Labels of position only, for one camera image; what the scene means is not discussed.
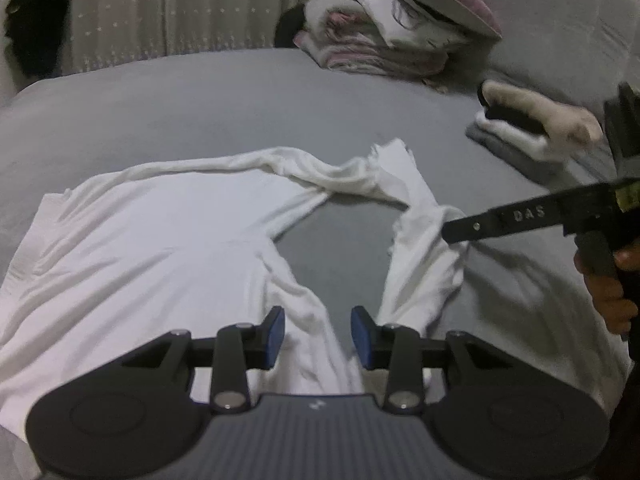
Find black cloth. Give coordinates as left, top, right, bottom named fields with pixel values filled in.
left=274, top=4, right=311, bottom=48

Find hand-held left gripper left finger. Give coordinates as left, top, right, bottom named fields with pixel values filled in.
left=120, top=306, right=287, bottom=415

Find grey star-print curtain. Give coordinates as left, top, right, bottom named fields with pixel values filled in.
left=67, top=0, right=171, bottom=73
left=165, top=0, right=346, bottom=56

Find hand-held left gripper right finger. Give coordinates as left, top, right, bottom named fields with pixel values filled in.
left=350, top=305, right=521, bottom=415

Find person's right hand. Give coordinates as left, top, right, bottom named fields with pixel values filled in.
left=574, top=247, right=640, bottom=338

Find white long-sleeve shirt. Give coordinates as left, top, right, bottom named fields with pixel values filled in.
left=0, top=137, right=468, bottom=443

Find white folded garment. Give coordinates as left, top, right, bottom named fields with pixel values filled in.
left=472, top=110, right=568, bottom=163

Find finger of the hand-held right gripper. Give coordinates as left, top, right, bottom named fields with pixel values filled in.
left=441, top=205, right=498, bottom=245

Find folded floral quilt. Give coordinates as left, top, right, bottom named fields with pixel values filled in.
left=292, top=0, right=451, bottom=78

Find white flower-outline pillow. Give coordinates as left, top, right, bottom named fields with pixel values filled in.
left=350, top=0, right=481, bottom=48

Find dark hanging clothes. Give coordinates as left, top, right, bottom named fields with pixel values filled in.
left=5, top=0, right=71, bottom=78

